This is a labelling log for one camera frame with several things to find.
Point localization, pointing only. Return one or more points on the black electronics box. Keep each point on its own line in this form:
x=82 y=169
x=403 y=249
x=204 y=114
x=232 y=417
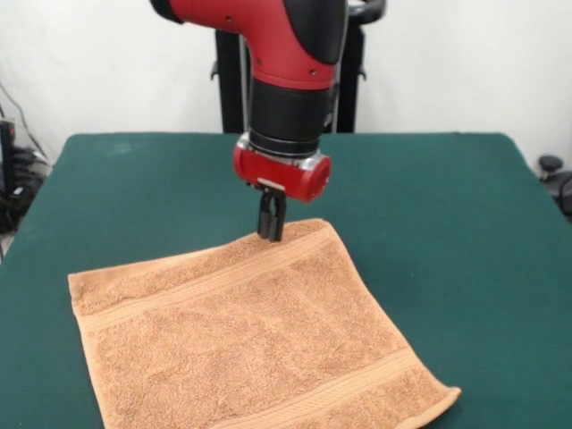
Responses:
x=6 y=179

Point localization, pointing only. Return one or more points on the tan terry cloth towel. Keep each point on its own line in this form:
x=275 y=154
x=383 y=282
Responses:
x=250 y=339

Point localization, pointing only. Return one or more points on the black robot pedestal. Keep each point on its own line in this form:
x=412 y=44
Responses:
x=348 y=89

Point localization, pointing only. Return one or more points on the dark green table cloth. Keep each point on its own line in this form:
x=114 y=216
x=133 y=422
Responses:
x=447 y=223

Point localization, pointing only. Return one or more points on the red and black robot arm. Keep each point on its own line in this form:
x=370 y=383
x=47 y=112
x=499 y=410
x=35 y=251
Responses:
x=286 y=67

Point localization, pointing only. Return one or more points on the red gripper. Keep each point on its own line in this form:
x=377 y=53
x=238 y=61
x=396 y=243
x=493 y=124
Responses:
x=281 y=176

